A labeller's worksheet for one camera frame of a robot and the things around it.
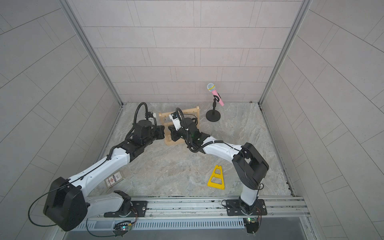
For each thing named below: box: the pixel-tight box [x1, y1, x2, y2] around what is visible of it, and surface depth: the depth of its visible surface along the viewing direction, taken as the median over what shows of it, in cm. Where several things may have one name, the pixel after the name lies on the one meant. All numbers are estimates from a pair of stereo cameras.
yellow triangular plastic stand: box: [207, 165, 225, 190], surface depth 81 cm
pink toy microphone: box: [207, 82, 225, 107], surface depth 93 cm
